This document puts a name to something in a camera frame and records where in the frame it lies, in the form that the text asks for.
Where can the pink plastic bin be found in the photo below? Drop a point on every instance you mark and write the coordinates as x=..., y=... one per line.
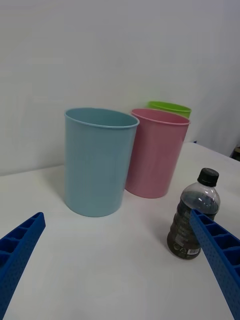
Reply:
x=155, y=160

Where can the pale blue plastic bin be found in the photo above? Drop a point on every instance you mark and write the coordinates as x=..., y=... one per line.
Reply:
x=95, y=170

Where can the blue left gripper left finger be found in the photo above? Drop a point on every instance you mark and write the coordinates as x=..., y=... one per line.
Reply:
x=17, y=250

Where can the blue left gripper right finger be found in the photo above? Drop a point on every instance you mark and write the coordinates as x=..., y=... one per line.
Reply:
x=220, y=255

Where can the dark drink bottle black cap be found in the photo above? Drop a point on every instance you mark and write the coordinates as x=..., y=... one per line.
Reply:
x=200, y=197

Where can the green plastic bin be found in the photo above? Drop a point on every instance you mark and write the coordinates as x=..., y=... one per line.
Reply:
x=175, y=108

